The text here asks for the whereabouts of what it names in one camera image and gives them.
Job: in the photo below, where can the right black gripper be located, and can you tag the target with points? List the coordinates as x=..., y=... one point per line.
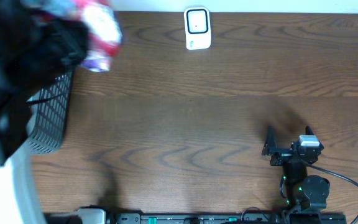
x=286, y=150

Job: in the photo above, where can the red purple snack packet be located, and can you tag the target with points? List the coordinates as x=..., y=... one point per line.
x=98, y=15

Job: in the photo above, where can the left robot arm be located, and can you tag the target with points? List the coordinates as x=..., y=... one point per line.
x=19, y=203

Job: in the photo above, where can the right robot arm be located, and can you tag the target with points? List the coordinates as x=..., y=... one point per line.
x=306, y=194

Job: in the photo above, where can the white barcode scanner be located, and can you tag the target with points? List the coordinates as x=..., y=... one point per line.
x=197, y=28

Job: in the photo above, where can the grey plastic shopping basket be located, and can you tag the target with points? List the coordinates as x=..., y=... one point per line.
x=46, y=127

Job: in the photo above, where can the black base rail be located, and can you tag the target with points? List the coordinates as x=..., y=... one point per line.
x=136, y=218

